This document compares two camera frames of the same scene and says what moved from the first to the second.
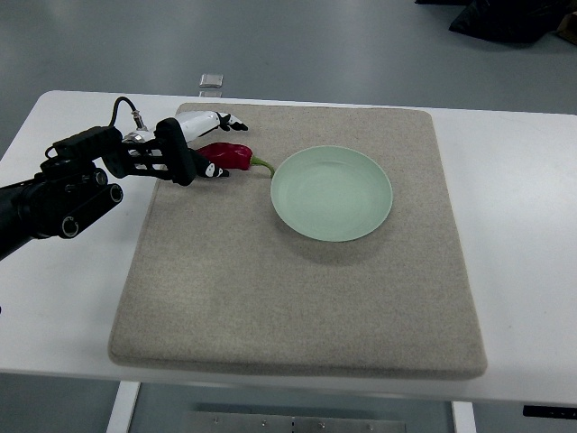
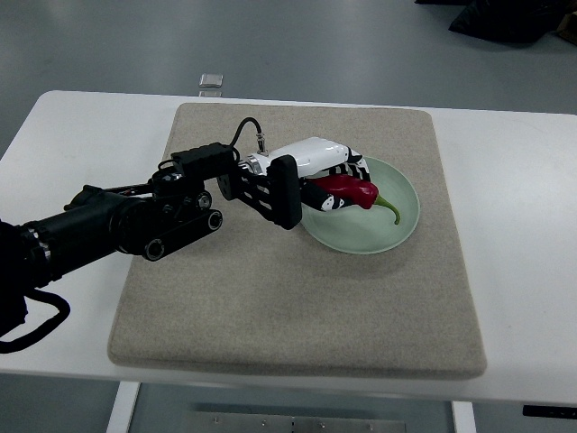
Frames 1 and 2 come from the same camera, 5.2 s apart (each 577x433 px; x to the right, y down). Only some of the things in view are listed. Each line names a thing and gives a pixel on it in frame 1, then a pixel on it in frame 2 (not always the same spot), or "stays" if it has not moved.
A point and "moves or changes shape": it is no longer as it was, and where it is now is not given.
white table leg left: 123,407 stays
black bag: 510,21 stays
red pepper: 231,155 moves or changes shape
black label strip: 563,412 stays
